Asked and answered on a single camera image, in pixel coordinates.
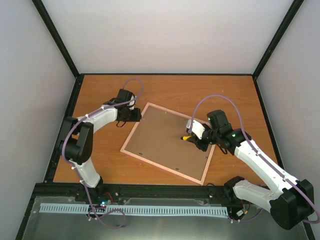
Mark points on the pink wooden picture frame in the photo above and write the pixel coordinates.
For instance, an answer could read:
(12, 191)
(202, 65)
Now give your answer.
(130, 145)

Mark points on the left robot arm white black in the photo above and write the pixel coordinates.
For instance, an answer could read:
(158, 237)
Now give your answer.
(75, 140)

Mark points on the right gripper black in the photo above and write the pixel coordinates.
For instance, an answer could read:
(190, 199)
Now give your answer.
(203, 147)

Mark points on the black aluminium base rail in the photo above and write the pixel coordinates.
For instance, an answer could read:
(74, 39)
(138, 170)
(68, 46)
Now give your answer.
(119, 192)

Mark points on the right black corner post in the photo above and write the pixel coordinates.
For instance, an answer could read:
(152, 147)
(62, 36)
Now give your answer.
(281, 30)

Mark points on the light blue slotted cable duct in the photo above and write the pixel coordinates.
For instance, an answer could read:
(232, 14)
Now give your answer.
(137, 210)

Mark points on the left black corner post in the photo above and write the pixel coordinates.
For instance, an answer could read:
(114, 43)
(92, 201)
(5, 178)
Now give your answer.
(47, 20)

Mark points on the yellow handled screwdriver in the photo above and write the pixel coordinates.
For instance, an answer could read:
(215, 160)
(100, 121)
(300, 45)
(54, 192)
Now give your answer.
(185, 138)

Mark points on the black corner post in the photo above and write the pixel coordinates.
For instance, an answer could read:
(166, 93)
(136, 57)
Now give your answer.
(47, 20)
(281, 30)

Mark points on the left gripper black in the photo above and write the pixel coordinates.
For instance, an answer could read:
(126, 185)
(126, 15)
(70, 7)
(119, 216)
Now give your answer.
(136, 117)

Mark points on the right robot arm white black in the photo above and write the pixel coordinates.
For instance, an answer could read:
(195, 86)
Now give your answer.
(288, 200)

